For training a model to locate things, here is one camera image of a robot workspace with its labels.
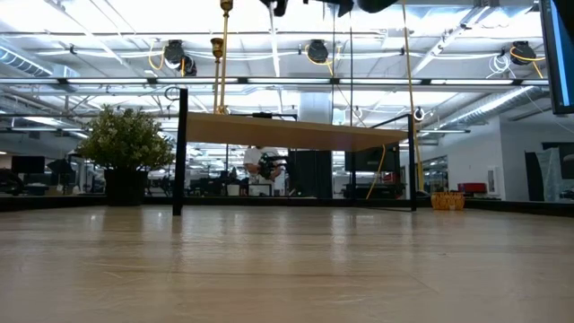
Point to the tall gold candlestick holder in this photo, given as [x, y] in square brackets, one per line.
[223, 67]

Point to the white round disc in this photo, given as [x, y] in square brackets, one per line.
[447, 202]

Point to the wooden shelf riser black legs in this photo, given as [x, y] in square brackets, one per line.
[291, 132]

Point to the person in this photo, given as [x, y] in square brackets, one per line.
[253, 157]

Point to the black cabinet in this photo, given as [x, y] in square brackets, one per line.
[309, 175]

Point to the green potted plant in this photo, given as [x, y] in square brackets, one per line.
[125, 143]

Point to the red storage box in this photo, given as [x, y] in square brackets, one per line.
[472, 187]

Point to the blue screen computer monitor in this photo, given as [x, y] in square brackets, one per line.
[558, 67]

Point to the black background monitor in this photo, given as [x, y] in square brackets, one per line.
[28, 164]

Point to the black aluminium table frame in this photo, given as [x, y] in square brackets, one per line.
[67, 203]

